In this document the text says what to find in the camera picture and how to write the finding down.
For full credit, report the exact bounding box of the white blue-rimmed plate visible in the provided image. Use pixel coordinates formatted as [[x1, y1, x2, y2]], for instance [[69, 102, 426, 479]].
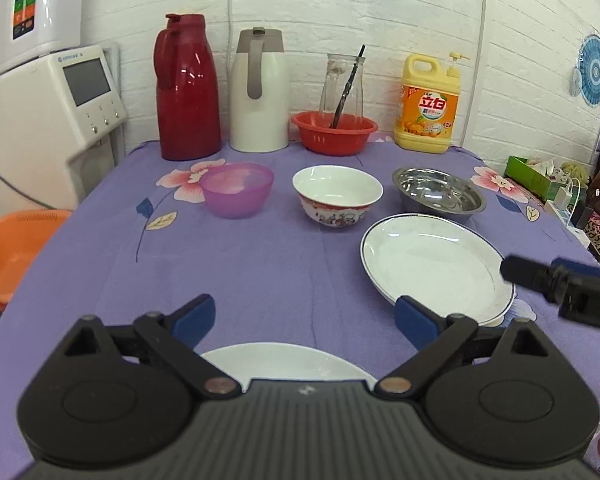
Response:
[[360, 214, 516, 327]]

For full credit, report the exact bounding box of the white floral plate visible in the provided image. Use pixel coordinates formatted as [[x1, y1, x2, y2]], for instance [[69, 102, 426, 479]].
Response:
[[201, 342, 377, 392]]

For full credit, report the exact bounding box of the stainless steel bowl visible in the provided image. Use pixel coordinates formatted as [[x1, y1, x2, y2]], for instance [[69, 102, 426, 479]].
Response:
[[392, 167, 486, 223]]

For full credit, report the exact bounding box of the purple plastic bowl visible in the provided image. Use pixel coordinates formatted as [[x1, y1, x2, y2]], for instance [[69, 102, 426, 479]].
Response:
[[199, 162, 274, 219]]

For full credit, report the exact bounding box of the white red patterned bowl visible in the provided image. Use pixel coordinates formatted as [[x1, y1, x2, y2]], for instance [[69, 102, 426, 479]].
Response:
[[291, 165, 384, 229]]

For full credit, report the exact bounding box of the white power strip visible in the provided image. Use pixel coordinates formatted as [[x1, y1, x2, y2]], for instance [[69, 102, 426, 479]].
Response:
[[544, 179, 591, 248]]

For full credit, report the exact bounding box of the green box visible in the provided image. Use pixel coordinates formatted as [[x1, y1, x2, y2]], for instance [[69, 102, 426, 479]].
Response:
[[505, 156, 565, 202]]

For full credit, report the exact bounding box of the yellow detergent bottle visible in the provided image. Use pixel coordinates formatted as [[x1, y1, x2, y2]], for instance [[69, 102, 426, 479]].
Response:
[[393, 52, 467, 154]]

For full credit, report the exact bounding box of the red plastic basket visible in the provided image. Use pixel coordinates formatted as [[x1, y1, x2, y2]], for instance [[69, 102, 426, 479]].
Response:
[[291, 110, 378, 156]]

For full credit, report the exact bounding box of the white water dispenser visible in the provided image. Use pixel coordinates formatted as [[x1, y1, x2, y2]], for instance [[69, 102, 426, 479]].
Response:
[[0, 44, 128, 218]]

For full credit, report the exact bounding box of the white thermos jug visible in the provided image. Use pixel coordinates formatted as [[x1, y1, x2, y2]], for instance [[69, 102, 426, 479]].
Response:
[[228, 27, 290, 153]]

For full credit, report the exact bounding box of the red thermos jug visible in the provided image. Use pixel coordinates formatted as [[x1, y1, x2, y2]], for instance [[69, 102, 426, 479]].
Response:
[[154, 13, 222, 162]]

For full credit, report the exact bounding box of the black stirring stick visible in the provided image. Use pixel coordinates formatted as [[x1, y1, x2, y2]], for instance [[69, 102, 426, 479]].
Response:
[[329, 43, 368, 130]]

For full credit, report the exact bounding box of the glass pitcher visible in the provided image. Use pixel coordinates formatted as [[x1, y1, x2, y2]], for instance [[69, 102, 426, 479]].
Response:
[[318, 52, 368, 129]]

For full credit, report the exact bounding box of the blue patterned wall fan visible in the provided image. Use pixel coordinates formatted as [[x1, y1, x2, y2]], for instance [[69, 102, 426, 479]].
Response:
[[569, 34, 600, 107]]

